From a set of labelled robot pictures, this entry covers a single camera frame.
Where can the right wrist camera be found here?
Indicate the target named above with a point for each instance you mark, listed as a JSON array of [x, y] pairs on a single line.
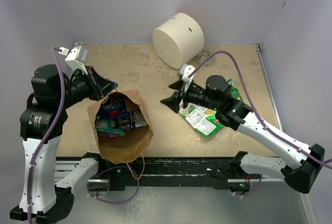
[[186, 73]]

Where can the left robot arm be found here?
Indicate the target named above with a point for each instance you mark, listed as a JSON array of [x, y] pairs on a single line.
[[45, 200]]

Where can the small green snack packet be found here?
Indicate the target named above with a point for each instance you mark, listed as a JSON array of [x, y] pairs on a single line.
[[235, 94]]

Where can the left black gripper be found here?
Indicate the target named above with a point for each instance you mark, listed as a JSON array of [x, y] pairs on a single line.
[[100, 86]]

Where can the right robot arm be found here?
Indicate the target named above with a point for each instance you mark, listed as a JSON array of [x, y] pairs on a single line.
[[296, 163]]

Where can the red snack packet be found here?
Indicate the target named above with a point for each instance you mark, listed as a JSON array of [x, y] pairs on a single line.
[[113, 135]]

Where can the brown paper bag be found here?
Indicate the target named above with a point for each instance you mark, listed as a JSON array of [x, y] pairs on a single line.
[[127, 148]]

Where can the teal snack packet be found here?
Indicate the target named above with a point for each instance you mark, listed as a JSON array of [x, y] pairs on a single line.
[[108, 126]]

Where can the dark blue snack bag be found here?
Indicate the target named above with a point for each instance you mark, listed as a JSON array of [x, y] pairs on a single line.
[[112, 109]]

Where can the blue salt vinegar chips bag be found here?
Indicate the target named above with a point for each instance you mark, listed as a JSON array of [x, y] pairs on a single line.
[[130, 120]]

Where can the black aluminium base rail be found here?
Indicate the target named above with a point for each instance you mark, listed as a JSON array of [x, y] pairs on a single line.
[[220, 173]]

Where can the large green chips bag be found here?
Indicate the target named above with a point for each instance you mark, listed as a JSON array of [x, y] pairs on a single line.
[[202, 119]]

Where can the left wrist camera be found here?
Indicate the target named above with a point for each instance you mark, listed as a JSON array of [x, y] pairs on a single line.
[[75, 58]]

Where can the white cylindrical container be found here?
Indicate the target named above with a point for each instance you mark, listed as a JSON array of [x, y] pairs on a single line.
[[178, 40]]

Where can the clear tape roll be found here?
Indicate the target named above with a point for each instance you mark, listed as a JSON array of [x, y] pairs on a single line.
[[202, 56]]

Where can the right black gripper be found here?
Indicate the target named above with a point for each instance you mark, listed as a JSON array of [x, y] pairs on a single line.
[[174, 101]]

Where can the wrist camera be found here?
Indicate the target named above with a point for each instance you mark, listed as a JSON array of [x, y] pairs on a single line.
[[186, 73], [75, 58]]

